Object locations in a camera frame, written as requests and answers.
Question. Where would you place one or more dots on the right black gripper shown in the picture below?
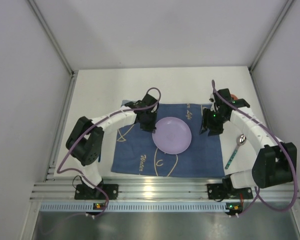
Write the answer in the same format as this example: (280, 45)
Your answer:
(210, 124)

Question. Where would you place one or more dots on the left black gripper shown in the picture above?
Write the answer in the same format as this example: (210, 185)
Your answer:
(147, 121)

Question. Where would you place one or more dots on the purple plastic plate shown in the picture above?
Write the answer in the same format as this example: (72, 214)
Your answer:
(172, 135)

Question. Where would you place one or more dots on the orange plastic cup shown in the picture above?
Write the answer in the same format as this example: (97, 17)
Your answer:
(234, 97)

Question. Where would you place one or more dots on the spoon with green handle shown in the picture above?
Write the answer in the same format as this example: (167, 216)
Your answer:
(240, 140)

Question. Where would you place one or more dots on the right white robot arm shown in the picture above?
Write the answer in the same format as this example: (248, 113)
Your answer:
(271, 166)

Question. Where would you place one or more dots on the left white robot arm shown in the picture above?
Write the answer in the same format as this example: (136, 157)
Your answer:
(84, 144)

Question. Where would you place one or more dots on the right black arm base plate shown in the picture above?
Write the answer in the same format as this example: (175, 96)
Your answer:
(216, 192)

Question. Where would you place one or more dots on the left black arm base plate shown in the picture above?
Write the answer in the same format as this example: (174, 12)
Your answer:
(84, 192)

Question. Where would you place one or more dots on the perforated grey cable tray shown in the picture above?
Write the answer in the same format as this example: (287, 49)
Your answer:
(144, 207)

